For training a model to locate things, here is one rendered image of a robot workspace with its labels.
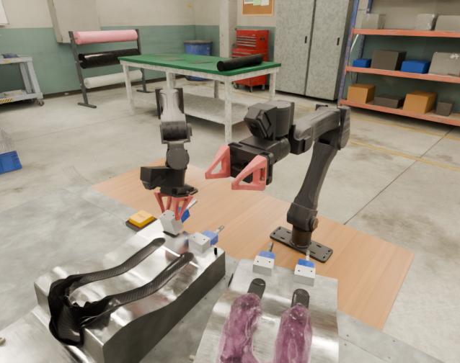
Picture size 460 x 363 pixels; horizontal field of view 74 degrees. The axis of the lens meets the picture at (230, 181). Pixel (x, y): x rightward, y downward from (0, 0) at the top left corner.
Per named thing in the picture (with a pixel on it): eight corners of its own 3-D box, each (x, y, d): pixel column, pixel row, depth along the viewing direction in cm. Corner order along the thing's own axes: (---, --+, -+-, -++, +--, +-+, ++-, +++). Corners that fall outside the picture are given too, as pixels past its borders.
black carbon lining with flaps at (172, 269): (158, 240, 90) (155, 214, 86) (200, 263, 82) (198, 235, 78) (37, 325, 65) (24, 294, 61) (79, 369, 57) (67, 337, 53)
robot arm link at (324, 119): (303, 133, 65) (355, 104, 86) (268, 125, 71) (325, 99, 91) (298, 183, 71) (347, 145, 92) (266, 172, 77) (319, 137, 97)
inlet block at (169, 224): (192, 205, 99) (187, 191, 96) (203, 209, 96) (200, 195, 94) (164, 230, 91) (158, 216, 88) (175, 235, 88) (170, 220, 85)
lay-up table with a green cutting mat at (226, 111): (175, 101, 606) (170, 45, 558) (276, 125, 467) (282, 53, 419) (125, 112, 531) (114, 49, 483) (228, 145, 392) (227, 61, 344)
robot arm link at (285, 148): (277, 139, 60) (294, 130, 65) (253, 133, 64) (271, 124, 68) (275, 170, 64) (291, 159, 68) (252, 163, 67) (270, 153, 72)
